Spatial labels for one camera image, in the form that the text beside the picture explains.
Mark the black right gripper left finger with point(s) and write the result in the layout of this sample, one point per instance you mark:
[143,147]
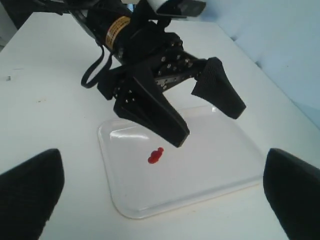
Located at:
[29,193]

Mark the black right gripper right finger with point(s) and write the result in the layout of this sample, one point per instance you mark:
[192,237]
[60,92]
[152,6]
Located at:
[292,189]

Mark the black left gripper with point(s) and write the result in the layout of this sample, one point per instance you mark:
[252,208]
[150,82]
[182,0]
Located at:
[152,61]

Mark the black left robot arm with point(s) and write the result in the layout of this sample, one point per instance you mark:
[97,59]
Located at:
[88,13]

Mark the red ketchup blob on tray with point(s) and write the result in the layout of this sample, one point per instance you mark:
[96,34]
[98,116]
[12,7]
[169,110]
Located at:
[155,155]

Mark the white rectangular plastic tray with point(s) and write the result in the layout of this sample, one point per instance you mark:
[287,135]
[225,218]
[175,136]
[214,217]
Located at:
[217,158]

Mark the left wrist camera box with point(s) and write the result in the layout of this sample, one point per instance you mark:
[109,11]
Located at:
[172,8]

